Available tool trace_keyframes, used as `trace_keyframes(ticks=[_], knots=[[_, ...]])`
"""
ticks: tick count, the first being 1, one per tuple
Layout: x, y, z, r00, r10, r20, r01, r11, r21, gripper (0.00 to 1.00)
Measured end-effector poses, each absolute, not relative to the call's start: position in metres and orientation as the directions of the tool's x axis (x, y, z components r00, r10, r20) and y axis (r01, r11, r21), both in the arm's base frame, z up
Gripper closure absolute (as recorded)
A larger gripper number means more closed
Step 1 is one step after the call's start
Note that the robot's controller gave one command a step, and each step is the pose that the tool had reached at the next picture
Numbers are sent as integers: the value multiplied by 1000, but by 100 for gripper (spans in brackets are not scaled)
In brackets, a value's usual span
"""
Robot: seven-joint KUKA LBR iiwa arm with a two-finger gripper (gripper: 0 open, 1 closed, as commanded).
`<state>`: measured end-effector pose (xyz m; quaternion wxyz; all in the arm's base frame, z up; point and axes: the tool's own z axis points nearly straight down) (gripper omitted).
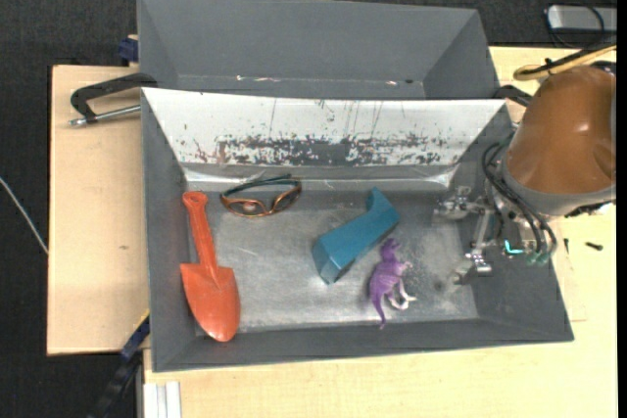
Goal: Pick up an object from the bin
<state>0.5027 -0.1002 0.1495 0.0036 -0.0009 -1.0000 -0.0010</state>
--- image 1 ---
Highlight orange toy shovel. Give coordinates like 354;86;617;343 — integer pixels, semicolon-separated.
179;190;242;343

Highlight blue angled block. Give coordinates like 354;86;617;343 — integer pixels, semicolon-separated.
312;186;401;286

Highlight purple toy dinosaur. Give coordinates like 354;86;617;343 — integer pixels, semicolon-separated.
367;237;418;331

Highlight grey metal bin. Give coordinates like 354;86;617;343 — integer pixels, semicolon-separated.
135;0;575;373

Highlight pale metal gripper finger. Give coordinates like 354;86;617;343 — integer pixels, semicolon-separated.
432;186;486;220
452;251;494;287

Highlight brown sunglasses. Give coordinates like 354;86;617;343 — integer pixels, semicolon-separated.
218;174;304;219

